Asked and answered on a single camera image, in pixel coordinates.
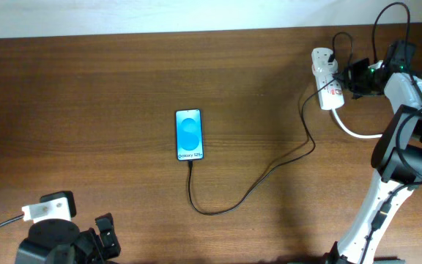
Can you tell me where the black USB charging cable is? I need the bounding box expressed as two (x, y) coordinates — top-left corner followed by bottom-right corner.
(187, 32), (354, 216)

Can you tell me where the blue Galaxy smartphone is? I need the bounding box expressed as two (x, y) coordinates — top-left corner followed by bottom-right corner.
(175, 109), (204, 161)

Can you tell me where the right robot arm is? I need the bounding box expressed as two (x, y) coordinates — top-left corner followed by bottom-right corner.
(311, 40), (422, 263)

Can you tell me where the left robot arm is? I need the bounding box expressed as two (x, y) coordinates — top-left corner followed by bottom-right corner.
(15, 213), (121, 264)

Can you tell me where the white USB charger adapter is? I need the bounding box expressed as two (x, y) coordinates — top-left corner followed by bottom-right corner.
(312, 59), (338, 76)

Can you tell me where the white power strip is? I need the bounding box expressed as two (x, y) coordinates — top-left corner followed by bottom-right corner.
(311, 48), (344, 111)

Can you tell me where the white power strip cord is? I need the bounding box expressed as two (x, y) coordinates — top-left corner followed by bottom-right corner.
(330, 65), (422, 139)

